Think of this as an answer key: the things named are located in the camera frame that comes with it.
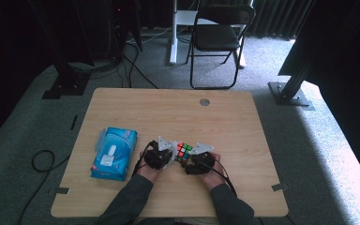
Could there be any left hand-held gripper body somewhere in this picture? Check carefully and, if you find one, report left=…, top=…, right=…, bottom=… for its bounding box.
left=143, top=135, right=173, bottom=171

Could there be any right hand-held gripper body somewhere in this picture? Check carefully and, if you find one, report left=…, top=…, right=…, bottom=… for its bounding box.
left=188, top=142, right=217, bottom=175

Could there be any colourful puzzle cube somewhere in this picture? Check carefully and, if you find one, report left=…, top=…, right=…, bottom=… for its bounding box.
left=175, top=142, right=195, bottom=164

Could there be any blue wet wipes pack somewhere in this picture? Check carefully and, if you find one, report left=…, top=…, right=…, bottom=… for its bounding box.
left=89, top=126, right=139, bottom=182

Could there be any person's left hand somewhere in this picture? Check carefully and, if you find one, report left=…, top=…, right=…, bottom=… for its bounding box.
left=136, top=152, right=162, bottom=184

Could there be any person's right hand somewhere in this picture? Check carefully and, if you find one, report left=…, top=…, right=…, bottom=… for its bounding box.
left=196, top=153, right=229, bottom=191

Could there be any black metal stand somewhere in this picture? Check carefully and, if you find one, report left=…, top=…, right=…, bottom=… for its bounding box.
left=27, top=0, right=92, bottom=100
left=267, top=0, right=316, bottom=112

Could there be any black folding chair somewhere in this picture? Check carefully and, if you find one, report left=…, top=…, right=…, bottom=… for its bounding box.
left=186, top=3, right=257, bottom=91

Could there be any black computer tower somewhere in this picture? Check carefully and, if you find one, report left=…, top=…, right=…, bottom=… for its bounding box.
left=105, top=0, right=143, bottom=61

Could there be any dark curtain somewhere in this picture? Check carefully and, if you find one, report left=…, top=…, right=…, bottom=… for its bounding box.
left=249, top=0, right=314, bottom=41

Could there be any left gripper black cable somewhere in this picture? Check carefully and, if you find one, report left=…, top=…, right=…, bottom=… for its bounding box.
left=131, top=140, right=158, bottom=179

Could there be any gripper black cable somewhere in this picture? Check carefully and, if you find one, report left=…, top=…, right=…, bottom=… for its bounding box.
left=131, top=140, right=158, bottom=179
left=200, top=155, right=238, bottom=199

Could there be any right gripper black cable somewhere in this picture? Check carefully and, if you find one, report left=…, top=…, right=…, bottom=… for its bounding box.
left=200, top=155, right=238, bottom=199

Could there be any straight black floor cable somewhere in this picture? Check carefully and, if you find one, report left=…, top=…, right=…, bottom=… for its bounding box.
left=122, top=41, right=159, bottom=90

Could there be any white floor cable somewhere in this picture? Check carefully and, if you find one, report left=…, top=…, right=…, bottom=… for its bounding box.
left=127, top=26, right=173, bottom=45

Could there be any looped black floor cable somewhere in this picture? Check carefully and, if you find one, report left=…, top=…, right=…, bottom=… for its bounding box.
left=17, top=149, right=73, bottom=225

